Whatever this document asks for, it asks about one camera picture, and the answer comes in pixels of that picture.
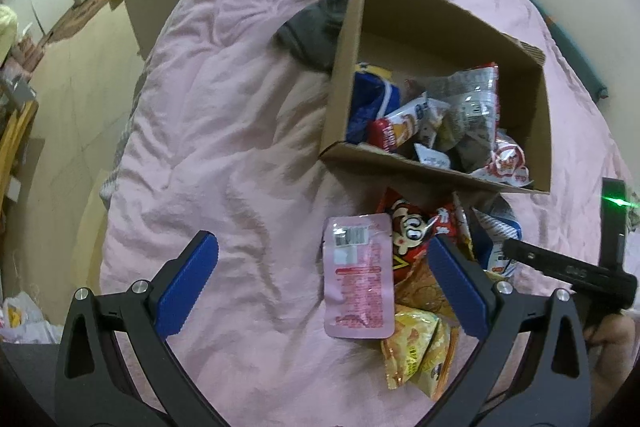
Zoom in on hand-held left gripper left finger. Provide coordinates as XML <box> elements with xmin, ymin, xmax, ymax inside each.
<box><xmin>55</xmin><ymin>230</ymin><xmax>226</xmax><ymax>427</ymax></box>

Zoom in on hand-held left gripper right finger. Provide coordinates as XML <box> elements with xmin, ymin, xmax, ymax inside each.
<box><xmin>426</xmin><ymin>233</ymin><xmax>591</xmax><ymax>427</ymax></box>

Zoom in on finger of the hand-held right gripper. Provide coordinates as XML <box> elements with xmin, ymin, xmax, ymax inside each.
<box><xmin>502</xmin><ymin>238</ymin><xmax>558</xmax><ymax>275</ymax></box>

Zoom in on white blue snack packet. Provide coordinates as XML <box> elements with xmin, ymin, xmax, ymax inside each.
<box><xmin>472</xmin><ymin>202</ymin><xmax>523</xmax><ymax>278</ymax></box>

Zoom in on orange yellow packet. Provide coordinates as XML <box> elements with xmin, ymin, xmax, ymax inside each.
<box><xmin>395</xmin><ymin>257</ymin><xmax>461</xmax><ymax>323</ymax></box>

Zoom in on red snack bag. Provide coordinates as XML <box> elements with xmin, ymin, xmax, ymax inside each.
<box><xmin>376</xmin><ymin>187</ymin><xmax>473</xmax><ymax>288</ymax></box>

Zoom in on yellow chip bag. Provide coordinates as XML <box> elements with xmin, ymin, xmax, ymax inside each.
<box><xmin>381</xmin><ymin>304</ymin><xmax>461</xmax><ymax>400</ymax></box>

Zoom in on white orange snack packet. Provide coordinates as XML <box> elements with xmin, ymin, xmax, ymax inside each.
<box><xmin>472</xmin><ymin>132</ymin><xmax>533</xmax><ymax>185</ymax></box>

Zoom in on pink pouch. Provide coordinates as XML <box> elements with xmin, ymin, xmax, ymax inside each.
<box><xmin>322</xmin><ymin>213</ymin><xmax>396</xmax><ymax>339</ymax></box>

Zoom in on silver snack packet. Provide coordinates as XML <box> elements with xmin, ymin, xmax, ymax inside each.
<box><xmin>427</xmin><ymin>63</ymin><xmax>501</xmax><ymax>172</ymax></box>

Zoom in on white red cartoon snack packet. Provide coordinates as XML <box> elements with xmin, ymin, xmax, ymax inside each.
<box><xmin>369</xmin><ymin>92</ymin><xmax>451</xmax><ymax>152</ymax></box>

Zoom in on blue snack bag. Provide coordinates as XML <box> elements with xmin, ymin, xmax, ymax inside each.
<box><xmin>345</xmin><ymin>63</ymin><xmax>403</xmax><ymax>145</ymax></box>

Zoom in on brown cardboard box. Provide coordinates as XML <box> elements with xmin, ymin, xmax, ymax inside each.
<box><xmin>319</xmin><ymin>0</ymin><xmax>552</xmax><ymax>195</ymax></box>

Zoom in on person's right hand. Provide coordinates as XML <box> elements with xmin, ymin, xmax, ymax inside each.
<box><xmin>582</xmin><ymin>311</ymin><xmax>640</xmax><ymax>360</ymax></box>

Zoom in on white plastic bag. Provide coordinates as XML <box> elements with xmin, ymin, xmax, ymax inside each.
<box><xmin>0</xmin><ymin>292</ymin><xmax>63</xmax><ymax>344</ymax></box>

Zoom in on person's grey pants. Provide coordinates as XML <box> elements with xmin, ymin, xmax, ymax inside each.
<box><xmin>0</xmin><ymin>343</ymin><xmax>63</xmax><ymax>427</ymax></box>

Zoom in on wooden chair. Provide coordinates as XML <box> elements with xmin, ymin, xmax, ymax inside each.
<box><xmin>0</xmin><ymin>99</ymin><xmax>38</xmax><ymax>218</ymax></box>

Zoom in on dark grey cloth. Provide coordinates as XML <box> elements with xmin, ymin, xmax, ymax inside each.
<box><xmin>274</xmin><ymin>2</ymin><xmax>346</xmax><ymax>72</ymax></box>

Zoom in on white storage cabinet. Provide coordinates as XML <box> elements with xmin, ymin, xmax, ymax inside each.
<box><xmin>100</xmin><ymin>0</ymin><xmax>188</xmax><ymax>60</ymax></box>

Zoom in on brown patterned rug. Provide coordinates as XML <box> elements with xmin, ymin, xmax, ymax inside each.
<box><xmin>50</xmin><ymin>0</ymin><xmax>108</xmax><ymax>42</ymax></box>

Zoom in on pale yellow jacket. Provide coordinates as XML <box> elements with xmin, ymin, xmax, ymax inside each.
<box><xmin>0</xmin><ymin>4</ymin><xmax>18</xmax><ymax>68</ymax></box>

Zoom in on teal padded bed rail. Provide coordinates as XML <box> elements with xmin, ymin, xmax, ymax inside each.
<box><xmin>507</xmin><ymin>0</ymin><xmax>608</xmax><ymax>102</ymax></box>

